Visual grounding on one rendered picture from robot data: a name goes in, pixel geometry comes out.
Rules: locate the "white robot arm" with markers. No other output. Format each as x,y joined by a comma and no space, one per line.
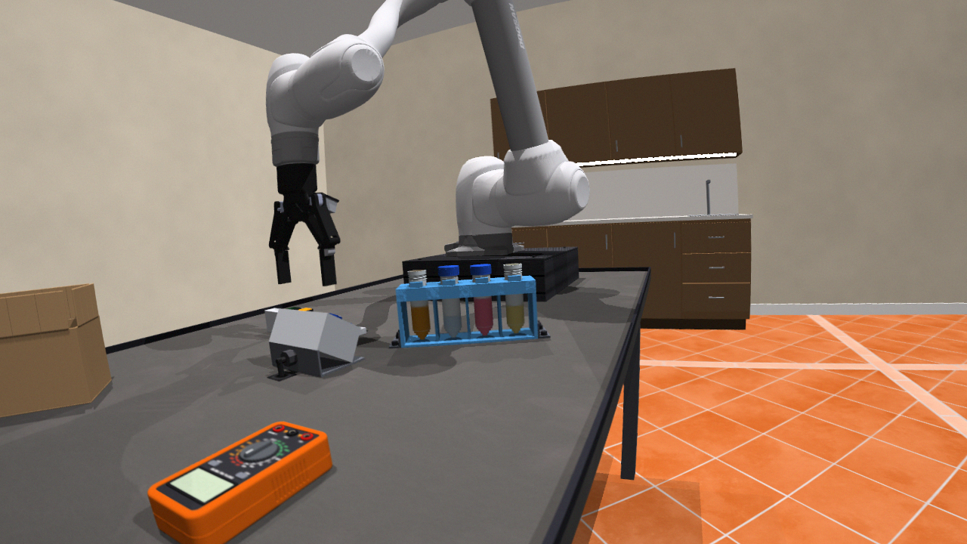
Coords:
536,186

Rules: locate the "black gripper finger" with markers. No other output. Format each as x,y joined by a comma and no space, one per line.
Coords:
281,232
322,232

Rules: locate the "dark grey table edge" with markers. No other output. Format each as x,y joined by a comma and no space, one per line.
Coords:
568,501

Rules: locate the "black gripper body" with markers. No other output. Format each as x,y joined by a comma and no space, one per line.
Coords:
297,182

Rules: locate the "orange digital multimeter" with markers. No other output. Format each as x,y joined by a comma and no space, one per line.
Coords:
215,499

